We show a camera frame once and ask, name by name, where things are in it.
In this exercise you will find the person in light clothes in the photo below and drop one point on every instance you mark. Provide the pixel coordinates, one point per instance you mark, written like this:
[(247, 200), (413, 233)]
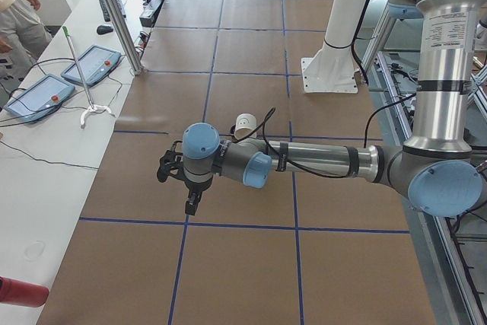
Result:
[(24, 37)]

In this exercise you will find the aluminium side frame rail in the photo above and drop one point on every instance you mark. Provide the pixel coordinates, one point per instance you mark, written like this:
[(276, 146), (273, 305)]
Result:
[(433, 168)]

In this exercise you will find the red bottle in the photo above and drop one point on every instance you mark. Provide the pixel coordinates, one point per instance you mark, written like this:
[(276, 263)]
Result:
[(23, 293)]

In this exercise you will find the white smiley mug black handle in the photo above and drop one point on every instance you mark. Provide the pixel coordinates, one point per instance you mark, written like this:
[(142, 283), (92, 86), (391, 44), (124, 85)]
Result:
[(245, 125)]

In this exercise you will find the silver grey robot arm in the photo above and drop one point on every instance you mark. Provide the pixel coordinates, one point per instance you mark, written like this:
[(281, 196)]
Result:
[(251, 160)]

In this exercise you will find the white reacher grabber tool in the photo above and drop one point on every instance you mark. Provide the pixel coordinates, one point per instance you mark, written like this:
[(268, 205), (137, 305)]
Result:
[(92, 108)]

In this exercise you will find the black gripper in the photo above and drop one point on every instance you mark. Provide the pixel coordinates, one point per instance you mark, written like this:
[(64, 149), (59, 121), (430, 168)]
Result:
[(195, 187)]

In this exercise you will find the blue teach pendant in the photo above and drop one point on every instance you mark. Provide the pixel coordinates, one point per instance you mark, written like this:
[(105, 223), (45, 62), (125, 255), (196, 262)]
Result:
[(41, 99), (97, 62)]

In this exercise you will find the brown paper table cover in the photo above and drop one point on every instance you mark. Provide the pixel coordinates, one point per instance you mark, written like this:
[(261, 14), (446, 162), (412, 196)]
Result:
[(301, 250)]

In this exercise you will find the black computer mouse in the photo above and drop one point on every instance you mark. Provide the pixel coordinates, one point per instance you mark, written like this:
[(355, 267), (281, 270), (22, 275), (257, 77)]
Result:
[(104, 29)]

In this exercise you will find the aluminium frame post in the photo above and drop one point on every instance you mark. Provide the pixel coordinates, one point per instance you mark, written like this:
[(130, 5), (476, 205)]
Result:
[(125, 39)]

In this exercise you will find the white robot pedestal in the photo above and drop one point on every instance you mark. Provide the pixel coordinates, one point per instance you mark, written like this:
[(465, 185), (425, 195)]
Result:
[(332, 70)]

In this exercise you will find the near blue teach pendant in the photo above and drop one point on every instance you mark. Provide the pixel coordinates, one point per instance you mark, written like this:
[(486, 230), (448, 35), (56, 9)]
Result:
[(41, 99)]

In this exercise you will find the black keyboard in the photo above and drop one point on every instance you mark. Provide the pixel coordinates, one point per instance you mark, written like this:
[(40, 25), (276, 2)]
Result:
[(107, 9)]

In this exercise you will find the far blue teach pendant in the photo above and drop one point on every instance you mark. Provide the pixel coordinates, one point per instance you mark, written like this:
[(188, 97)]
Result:
[(97, 62)]

